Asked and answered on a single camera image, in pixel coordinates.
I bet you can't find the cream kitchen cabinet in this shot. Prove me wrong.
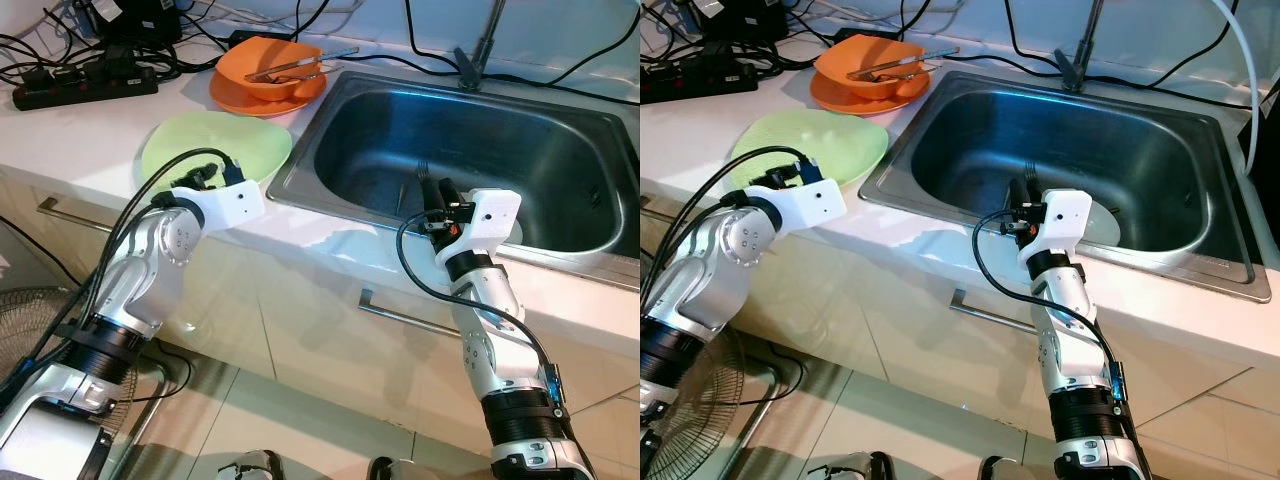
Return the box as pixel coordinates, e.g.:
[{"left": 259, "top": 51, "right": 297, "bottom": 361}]
[
  {"left": 640, "top": 180, "right": 1280, "bottom": 441},
  {"left": 0, "top": 170, "right": 641, "bottom": 451}
]

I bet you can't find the light green plate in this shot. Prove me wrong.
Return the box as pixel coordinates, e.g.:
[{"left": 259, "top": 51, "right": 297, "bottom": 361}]
[
  {"left": 730, "top": 108, "right": 891, "bottom": 191},
  {"left": 141, "top": 111, "right": 294, "bottom": 191}
]

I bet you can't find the stainless steel sink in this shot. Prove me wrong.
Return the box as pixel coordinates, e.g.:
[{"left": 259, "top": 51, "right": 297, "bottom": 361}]
[
  {"left": 265, "top": 68, "right": 641, "bottom": 293},
  {"left": 858, "top": 68, "right": 1276, "bottom": 304}
]

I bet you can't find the orange plate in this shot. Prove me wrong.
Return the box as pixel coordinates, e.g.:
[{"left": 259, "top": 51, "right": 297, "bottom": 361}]
[
  {"left": 209, "top": 72, "right": 329, "bottom": 118},
  {"left": 810, "top": 70, "right": 931, "bottom": 116}
]

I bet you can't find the dark metal faucet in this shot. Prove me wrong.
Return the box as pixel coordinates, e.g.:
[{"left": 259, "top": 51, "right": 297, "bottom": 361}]
[
  {"left": 1055, "top": 0, "right": 1106, "bottom": 91},
  {"left": 453, "top": 0, "right": 506, "bottom": 91}
]

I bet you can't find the black power strip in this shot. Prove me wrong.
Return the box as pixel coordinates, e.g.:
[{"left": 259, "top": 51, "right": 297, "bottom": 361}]
[
  {"left": 640, "top": 55, "right": 766, "bottom": 106},
  {"left": 12, "top": 62, "right": 161, "bottom": 111}
]

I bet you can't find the small black power brick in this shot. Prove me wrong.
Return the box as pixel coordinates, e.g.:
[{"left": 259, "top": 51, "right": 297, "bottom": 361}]
[
  {"left": 228, "top": 29, "right": 298, "bottom": 51},
  {"left": 833, "top": 27, "right": 901, "bottom": 46}
]

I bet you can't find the large black power adapter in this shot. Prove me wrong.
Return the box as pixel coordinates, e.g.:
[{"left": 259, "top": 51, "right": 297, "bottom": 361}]
[
  {"left": 690, "top": 0, "right": 791, "bottom": 41},
  {"left": 75, "top": 0, "right": 186, "bottom": 46}
]

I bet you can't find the black floor fan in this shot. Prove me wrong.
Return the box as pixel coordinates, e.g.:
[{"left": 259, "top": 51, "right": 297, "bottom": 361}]
[
  {"left": 640, "top": 325, "right": 791, "bottom": 480},
  {"left": 0, "top": 288, "right": 171, "bottom": 480}
]

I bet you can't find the silver robot left leg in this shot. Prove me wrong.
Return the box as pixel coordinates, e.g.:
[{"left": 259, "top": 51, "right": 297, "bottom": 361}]
[
  {"left": 805, "top": 450, "right": 891, "bottom": 480},
  {"left": 215, "top": 450, "right": 286, "bottom": 480}
]

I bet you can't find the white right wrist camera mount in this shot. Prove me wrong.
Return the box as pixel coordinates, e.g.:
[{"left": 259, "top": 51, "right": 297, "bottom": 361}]
[
  {"left": 1018, "top": 190, "right": 1093, "bottom": 263},
  {"left": 435, "top": 189, "right": 523, "bottom": 266}
]

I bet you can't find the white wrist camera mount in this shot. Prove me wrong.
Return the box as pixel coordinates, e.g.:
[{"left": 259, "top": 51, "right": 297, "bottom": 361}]
[
  {"left": 765, "top": 178, "right": 849, "bottom": 233},
  {"left": 170, "top": 180, "right": 267, "bottom": 231},
  {"left": 1018, "top": 190, "right": 1093, "bottom": 263},
  {"left": 435, "top": 189, "right": 523, "bottom": 266}
]

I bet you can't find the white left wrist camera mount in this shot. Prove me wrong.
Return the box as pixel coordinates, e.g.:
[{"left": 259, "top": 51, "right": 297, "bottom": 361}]
[
  {"left": 765, "top": 178, "right": 849, "bottom": 233},
  {"left": 170, "top": 180, "right": 267, "bottom": 231}
]

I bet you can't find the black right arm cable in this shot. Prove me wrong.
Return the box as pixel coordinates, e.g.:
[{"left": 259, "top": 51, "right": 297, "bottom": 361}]
[
  {"left": 395, "top": 210, "right": 561, "bottom": 401},
  {"left": 973, "top": 208, "right": 1126, "bottom": 401}
]

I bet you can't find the black wall cable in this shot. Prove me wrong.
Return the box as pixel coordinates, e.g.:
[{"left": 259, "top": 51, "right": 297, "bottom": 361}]
[
  {"left": 1002, "top": 0, "right": 1061, "bottom": 61},
  {"left": 403, "top": 0, "right": 461, "bottom": 61}
]

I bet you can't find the black hanging cable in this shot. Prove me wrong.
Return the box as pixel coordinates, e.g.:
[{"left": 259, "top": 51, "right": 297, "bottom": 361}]
[{"left": 0, "top": 215, "right": 51, "bottom": 286}]

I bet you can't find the white hose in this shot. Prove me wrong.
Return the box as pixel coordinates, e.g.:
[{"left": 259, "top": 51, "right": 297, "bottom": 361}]
[{"left": 1212, "top": 0, "right": 1261, "bottom": 176}]

